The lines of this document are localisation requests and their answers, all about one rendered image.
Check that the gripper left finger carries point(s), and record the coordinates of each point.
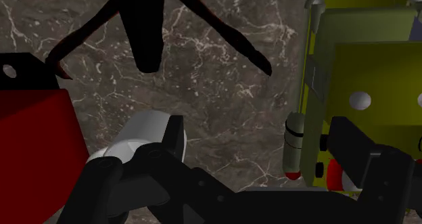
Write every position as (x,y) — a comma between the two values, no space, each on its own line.
(171,180)

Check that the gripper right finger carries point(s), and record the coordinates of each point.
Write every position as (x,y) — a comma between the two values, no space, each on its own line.
(385,177)

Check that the white cylinder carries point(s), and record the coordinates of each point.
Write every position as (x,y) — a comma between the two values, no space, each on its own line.
(141,127)

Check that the yellow green toy vehicle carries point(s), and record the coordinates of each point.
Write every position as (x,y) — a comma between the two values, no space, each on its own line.
(362,68)

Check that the red and black box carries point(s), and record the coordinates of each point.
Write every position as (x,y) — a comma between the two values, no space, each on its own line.
(36,144)

